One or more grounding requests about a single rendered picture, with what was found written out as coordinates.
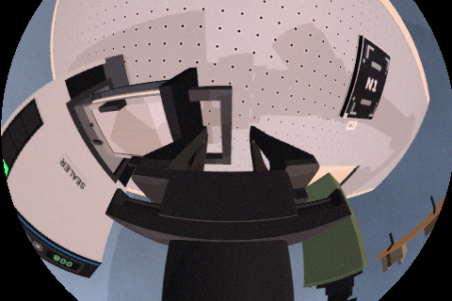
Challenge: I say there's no white benchtop heat sealer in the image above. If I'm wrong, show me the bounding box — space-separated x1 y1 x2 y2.
1 55 233 278

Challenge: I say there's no small white label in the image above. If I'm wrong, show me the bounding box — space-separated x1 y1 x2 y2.
346 121 358 130

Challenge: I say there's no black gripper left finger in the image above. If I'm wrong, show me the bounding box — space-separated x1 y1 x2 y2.
138 126 208 171

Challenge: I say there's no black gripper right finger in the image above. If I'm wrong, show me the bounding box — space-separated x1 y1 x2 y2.
250 126 320 190

